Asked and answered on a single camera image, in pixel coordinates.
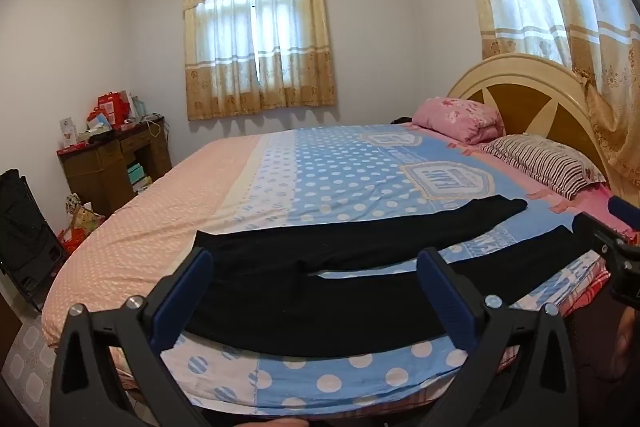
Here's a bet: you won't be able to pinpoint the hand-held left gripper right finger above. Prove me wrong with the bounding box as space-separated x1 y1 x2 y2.
417 247 581 427

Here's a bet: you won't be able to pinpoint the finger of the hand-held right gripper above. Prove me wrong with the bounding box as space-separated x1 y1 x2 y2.
607 196 640 232
572 212 632 265

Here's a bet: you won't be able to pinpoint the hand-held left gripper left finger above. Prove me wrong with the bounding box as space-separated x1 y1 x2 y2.
50 247 216 427

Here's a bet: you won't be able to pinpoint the black pants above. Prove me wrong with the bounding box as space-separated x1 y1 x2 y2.
187 196 596 358

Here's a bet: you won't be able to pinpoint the red plaid bed sheet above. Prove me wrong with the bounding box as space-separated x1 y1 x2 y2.
555 257 613 315

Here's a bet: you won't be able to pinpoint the striped pillow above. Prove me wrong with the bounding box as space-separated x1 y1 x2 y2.
481 134 608 200

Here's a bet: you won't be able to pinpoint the cream wooden headboard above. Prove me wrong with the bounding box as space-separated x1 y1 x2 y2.
446 53 613 188

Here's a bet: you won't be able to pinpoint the patterned gift bag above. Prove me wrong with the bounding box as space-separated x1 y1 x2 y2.
64 194 106 238

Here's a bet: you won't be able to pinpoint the brown wooden desk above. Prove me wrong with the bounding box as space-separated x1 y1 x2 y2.
57 117 173 218

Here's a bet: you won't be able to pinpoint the polka dot bedspread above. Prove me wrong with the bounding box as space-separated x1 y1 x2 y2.
41 123 631 413

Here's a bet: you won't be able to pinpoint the pink floral pillow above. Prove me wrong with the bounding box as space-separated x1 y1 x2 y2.
412 97 505 145

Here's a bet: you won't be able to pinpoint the red gift bag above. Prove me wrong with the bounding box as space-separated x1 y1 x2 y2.
97 92 132 130

